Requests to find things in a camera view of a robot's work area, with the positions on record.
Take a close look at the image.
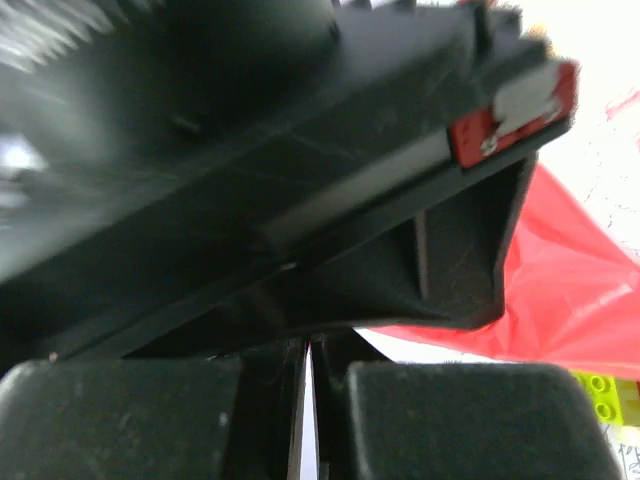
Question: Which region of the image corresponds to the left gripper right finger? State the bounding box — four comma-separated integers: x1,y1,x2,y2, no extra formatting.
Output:
310,330,620,479

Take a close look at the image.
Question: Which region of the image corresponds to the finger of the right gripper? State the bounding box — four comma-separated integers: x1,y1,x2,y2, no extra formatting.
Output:
130,156,537,358

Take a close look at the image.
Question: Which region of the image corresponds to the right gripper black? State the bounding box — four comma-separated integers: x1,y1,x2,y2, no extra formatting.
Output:
1,1,579,369

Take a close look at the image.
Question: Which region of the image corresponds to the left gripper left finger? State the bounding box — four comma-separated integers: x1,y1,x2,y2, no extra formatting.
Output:
1,341,306,479

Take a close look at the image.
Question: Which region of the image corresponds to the red plastic trash bag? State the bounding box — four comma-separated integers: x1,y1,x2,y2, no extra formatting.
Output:
361,166,639,379

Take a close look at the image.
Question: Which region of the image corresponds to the colourful toy brick car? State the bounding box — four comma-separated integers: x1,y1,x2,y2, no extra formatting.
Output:
571,371,639,427

